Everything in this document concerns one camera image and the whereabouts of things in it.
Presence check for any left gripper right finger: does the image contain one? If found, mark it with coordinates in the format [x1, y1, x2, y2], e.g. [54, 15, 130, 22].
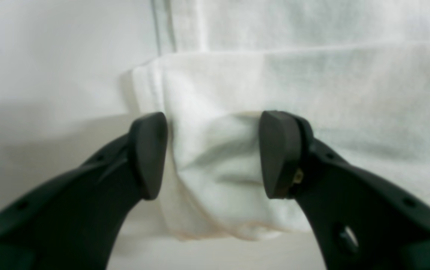
[259, 111, 430, 270]

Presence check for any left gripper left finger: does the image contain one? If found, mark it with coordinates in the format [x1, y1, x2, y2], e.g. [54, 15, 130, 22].
[0, 112, 168, 270]

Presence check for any white printed T-shirt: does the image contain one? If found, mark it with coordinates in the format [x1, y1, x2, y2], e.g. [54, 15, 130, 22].
[132, 0, 430, 241]

